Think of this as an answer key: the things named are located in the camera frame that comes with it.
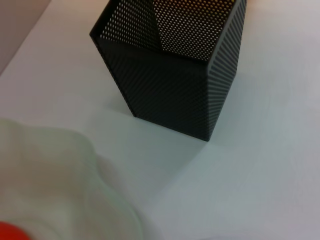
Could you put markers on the translucent wavy fruit plate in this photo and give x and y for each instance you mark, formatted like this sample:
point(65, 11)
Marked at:
point(50, 175)

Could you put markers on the black mesh pen holder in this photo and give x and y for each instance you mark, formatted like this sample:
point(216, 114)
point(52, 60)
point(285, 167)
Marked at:
point(170, 87)

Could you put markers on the red-orange fruit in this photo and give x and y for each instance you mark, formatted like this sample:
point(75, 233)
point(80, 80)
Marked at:
point(11, 232)

